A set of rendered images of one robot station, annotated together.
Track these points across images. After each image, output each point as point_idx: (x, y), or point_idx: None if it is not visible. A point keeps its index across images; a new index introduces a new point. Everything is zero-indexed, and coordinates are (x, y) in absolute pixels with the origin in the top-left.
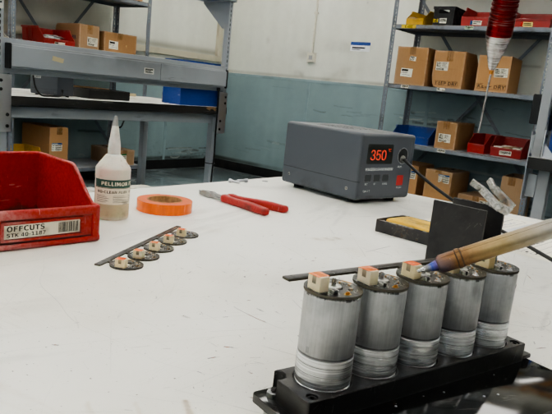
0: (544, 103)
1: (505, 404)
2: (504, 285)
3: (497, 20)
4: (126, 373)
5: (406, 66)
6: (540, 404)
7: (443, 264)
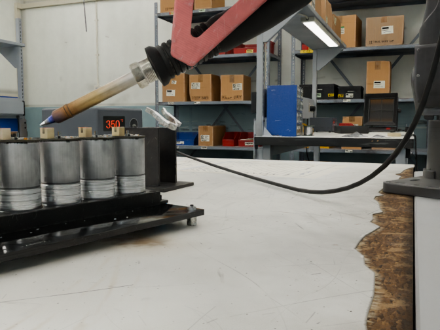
0: (258, 98)
1: (128, 220)
2: (132, 146)
3: None
4: None
5: (169, 88)
6: (155, 217)
7: (55, 115)
